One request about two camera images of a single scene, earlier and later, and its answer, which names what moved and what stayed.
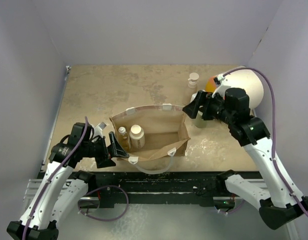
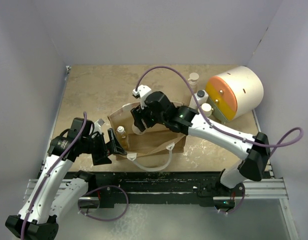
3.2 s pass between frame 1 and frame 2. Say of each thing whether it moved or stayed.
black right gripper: moved
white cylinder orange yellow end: stayed
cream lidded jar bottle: moved
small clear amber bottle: stayed
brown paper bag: stayed
